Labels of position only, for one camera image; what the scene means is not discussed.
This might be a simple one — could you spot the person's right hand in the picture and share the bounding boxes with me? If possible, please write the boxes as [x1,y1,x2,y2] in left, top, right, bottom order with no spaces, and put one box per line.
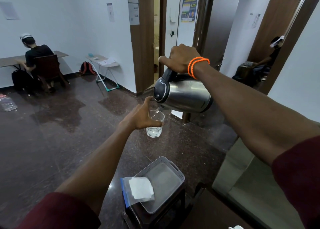
[158,43,202,75]

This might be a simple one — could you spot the person's left hand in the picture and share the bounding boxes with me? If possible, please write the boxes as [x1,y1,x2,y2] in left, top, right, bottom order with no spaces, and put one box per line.
[120,96,164,131]

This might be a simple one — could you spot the clear drinking glass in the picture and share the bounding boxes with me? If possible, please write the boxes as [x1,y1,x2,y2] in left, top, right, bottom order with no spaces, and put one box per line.
[146,110,165,138]

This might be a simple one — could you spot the steel electric kettle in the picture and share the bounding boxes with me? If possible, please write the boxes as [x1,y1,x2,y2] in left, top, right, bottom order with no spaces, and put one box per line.
[153,68,214,114]

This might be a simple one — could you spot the grey plastic tray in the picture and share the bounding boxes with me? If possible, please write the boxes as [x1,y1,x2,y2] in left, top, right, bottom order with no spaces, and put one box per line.
[134,156,185,215]

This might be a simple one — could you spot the clear zip bag blue seal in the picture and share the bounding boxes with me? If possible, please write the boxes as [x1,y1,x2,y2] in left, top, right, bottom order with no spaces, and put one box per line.
[120,176,155,209]

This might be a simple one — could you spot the person's right forearm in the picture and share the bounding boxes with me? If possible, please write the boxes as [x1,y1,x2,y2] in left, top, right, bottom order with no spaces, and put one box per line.
[194,61,320,167]

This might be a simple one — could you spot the person's left forearm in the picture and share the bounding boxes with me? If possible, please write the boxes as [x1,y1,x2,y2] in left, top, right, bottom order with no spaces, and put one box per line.
[55,121,137,216]

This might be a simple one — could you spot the dark wooden coffee table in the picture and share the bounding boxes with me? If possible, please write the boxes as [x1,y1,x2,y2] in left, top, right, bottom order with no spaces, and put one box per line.
[180,186,253,229]

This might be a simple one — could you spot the dark brown wooden door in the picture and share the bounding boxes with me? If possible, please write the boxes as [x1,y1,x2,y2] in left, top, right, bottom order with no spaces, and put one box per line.
[192,0,243,70]

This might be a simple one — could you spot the white papers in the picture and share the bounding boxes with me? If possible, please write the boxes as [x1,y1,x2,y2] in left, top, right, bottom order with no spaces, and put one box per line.
[97,58,117,66]

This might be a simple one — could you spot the white folding table green feet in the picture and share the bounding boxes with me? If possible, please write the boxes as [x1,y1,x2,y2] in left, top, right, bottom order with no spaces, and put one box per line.
[85,53,120,92]

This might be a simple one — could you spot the red backpack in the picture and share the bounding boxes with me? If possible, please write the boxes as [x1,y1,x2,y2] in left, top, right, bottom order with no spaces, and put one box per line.
[79,61,96,76]

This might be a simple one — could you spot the brown wooden chair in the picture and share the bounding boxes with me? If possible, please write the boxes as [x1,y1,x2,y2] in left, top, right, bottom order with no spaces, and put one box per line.
[32,54,69,90]

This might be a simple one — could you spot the dark wooden stool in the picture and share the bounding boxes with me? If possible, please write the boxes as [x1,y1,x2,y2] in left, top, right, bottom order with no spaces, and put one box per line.
[122,184,200,229]

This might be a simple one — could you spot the maroon left sleeve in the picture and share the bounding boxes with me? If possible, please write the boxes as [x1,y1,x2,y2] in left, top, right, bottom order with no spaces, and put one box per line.
[15,192,102,229]

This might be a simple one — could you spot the maroon sleeve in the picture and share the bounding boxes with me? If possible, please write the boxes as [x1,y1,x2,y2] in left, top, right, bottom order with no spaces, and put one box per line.
[271,135,320,229]
[15,192,102,229]

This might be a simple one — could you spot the black backpack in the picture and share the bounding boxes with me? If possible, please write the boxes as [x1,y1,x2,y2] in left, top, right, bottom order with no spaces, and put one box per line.
[11,69,38,95]

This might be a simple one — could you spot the green fabric armchair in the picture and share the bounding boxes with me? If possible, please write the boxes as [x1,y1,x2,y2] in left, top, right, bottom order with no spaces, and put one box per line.
[212,121,320,229]

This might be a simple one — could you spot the grey desk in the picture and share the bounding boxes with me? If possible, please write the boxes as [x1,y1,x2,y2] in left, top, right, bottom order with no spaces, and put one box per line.
[0,50,69,70]

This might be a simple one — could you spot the maroon right sleeve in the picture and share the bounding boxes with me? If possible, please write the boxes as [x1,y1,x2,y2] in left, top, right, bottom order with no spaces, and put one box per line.
[271,135,320,229]

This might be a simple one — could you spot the orange wrist bracelet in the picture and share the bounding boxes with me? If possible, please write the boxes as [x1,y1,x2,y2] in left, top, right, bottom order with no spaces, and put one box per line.
[187,57,210,80]

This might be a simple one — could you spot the colourful wall poster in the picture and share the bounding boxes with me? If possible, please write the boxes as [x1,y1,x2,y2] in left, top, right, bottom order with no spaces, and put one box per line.
[180,0,199,23]

